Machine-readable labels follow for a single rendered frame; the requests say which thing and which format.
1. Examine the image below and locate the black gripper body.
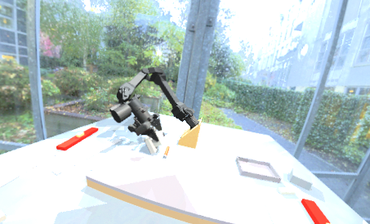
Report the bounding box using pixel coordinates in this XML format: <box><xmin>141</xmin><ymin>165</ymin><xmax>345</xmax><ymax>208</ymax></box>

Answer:
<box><xmin>133</xmin><ymin>107</ymin><xmax>160</xmax><ymax>136</ymax></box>

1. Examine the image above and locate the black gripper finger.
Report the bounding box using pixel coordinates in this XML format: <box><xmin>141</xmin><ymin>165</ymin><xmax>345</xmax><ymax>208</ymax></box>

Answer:
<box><xmin>151</xmin><ymin>118</ymin><xmax>163</xmax><ymax>131</ymax></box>
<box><xmin>141</xmin><ymin>126</ymin><xmax>158</xmax><ymax>142</ymax></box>

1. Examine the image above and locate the red long flat bar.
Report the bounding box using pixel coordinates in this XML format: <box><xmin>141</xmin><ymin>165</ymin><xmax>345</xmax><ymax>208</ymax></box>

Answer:
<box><xmin>301</xmin><ymin>199</ymin><xmax>331</xmax><ymax>224</ymax></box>
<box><xmin>56</xmin><ymin>128</ymin><xmax>99</xmax><ymax>151</ymax></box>

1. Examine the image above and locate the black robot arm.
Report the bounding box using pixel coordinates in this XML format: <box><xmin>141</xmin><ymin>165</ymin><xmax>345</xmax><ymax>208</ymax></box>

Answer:
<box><xmin>109</xmin><ymin>67</ymin><xmax>199</xmax><ymax>132</ymax></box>

